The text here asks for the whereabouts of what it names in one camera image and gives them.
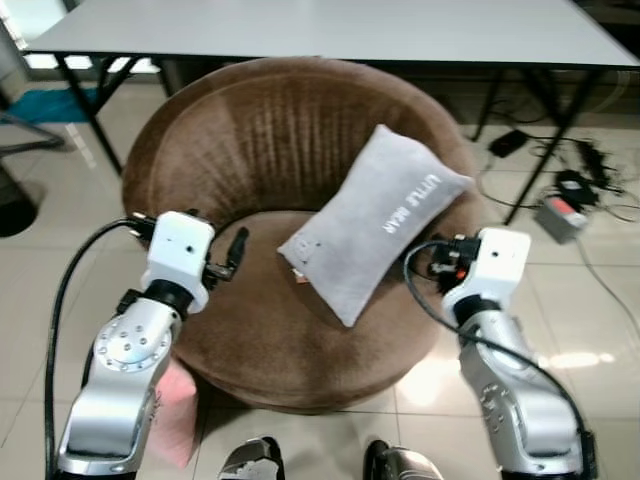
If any white table top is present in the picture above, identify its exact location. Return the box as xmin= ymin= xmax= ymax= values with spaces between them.
xmin=22 ymin=0 xmax=640 ymax=71

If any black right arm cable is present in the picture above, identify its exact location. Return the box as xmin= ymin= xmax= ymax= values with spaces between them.
xmin=402 ymin=239 xmax=593 ymax=463

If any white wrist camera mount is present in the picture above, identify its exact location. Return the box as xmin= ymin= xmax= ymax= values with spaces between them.
xmin=441 ymin=227 xmax=533 ymax=323
xmin=143 ymin=211 xmax=217 ymax=314

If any flat black power adapter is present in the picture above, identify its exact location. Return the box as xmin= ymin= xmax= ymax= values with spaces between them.
xmin=487 ymin=128 xmax=530 ymax=159

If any black table leg frame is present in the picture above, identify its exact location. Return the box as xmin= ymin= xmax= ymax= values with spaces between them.
xmin=55 ymin=53 xmax=125 ymax=177
xmin=470 ymin=68 xmax=603 ymax=227

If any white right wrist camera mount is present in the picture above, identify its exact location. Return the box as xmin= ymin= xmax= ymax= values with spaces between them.
xmin=441 ymin=227 xmax=533 ymax=323

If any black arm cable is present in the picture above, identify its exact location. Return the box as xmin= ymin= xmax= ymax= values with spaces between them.
xmin=42 ymin=216 xmax=153 ymax=479
xmin=402 ymin=239 xmax=593 ymax=463

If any black device with cables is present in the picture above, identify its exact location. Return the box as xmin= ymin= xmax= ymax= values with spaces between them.
xmin=554 ymin=169 xmax=601 ymax=207

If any brown round plush sofa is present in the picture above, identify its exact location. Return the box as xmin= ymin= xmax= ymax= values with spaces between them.
xmin=120 ymin=57 xmax=492 ymax=414

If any grey box with red label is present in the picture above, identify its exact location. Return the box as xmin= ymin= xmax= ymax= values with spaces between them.
xmin=534 ymin=194 xmax=592 ymax=245

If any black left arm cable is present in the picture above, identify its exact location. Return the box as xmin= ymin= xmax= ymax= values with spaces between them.
xmin=42 ymin=216 xmax=153 ymax=479

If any pink pillow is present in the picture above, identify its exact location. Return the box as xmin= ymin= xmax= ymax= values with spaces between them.
xmin=150 ymin=360 xmax=202 ymax=470

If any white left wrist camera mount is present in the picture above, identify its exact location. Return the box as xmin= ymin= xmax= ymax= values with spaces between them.
xmin=143 ymin=211 xmax=217 ymax=314

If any grey pillow with white lettering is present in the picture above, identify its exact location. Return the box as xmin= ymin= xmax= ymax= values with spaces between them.
xmin=277 ymin=124 xmax=476 ymax=329

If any teal floor mat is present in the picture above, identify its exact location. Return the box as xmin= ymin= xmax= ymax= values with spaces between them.
xmin=8 ymin=87 xmax=102 ymax=124

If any dark chair base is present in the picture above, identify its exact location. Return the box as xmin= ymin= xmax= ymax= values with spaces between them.
xmin=0 ymin=108 xmax=63 ymax=239

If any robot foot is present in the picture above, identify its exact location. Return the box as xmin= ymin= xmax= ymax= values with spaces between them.
xmin=362 ymin=439 xmax=447 ymax=480
xmin=217 ymin=436 xmax=287 ymax=480

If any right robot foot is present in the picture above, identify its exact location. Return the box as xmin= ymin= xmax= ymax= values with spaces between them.
xmin=362 ymin=439 xmax=447 ymax=480

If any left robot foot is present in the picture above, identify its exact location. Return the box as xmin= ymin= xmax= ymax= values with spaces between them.
xmin=217 ymin=436 xmax=287 ymax=480

